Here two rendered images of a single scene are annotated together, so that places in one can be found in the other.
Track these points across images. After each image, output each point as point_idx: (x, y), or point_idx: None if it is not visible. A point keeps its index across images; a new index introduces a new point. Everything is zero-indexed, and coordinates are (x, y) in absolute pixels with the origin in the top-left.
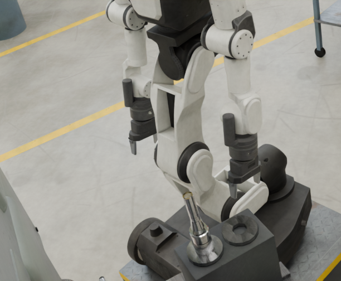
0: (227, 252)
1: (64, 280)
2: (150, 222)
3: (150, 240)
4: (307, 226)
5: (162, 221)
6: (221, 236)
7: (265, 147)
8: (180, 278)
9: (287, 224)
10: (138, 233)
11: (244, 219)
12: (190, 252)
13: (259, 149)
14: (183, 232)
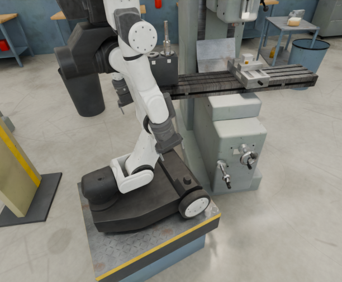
0: (160, 53)
1: (246, 152)
2: (189, 194)
3: (191, 177)
4: None
5: (180, 196)
6: (159, 56)
7: (88, 177)
8: (180, 87)
9: None
10: (199, 191)
11: (148, 55)
12: (172, 52)
13: (93, 178)
14: (170, 185)
